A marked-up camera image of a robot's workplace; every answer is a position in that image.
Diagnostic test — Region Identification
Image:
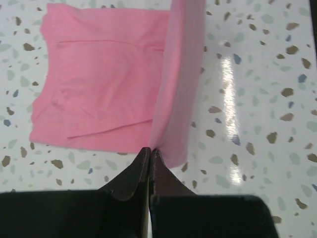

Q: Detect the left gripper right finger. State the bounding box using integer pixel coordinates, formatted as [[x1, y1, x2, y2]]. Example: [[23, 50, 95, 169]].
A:
[[149, 150, 278, 238]]

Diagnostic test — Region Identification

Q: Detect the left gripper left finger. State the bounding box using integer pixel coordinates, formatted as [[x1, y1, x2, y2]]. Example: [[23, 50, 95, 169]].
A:
[[0, 148, 151, 238]]

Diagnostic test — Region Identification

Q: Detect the pink t-shirt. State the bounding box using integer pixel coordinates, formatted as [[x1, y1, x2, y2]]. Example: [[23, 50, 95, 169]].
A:
[[29, 0, 206, 168]]

